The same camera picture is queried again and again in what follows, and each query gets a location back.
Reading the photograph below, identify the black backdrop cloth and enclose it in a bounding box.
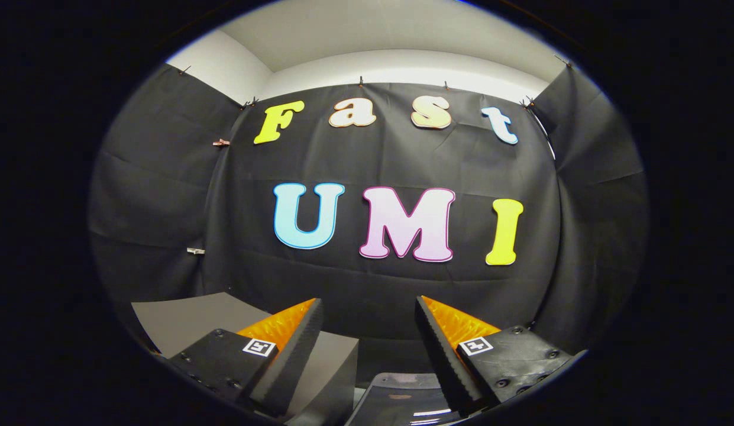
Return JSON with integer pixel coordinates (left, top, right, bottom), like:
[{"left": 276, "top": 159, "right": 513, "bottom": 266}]
[{"left": 88, "top": 58, "right": 649, "bottom": 379}]

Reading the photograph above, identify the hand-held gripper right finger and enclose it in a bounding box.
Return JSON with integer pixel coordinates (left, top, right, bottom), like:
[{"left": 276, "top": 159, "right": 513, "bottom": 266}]
[{"left": 415, "top": 295, "right": 584, "bottom": 415}]

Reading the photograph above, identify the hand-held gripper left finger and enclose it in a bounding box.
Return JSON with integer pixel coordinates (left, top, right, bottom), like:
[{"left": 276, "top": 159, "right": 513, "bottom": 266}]
[{"left": 166, "top": 298, "right": 325, "bottom": 418}]

